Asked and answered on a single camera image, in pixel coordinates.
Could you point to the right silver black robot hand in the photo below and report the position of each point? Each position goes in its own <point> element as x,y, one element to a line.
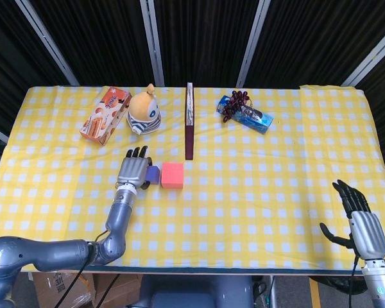
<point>369,234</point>

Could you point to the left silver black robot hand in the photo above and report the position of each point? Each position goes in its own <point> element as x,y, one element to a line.
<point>133,171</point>

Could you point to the medium purple foam cube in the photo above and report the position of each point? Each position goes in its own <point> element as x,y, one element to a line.
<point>154,174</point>

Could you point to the large red foam cube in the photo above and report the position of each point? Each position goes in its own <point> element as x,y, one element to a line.
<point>172,174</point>

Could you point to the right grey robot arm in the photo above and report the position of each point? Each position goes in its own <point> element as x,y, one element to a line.
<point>380,285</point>

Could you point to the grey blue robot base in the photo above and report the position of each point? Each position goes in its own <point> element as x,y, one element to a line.
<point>195,292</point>

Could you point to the yellow white checkered tablecloth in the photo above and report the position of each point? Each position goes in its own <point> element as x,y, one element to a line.
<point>244,192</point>

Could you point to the yellow plush toy striped shirt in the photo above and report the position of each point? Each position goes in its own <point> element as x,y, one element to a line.
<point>142,109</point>

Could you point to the orange snack box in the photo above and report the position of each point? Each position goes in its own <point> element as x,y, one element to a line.
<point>102,115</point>

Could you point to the maroon upright book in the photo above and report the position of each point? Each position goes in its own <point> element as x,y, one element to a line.
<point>189,141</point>

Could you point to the plain brown cardboard box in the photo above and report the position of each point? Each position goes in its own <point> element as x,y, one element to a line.
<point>128,288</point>

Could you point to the purple grape bunch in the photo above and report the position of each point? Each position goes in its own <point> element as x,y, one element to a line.
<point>234,102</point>

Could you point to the blue cookie box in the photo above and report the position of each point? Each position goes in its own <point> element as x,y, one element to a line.
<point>256,122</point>

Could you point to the black pleated curtain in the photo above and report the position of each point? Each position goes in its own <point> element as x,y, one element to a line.
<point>205,38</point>

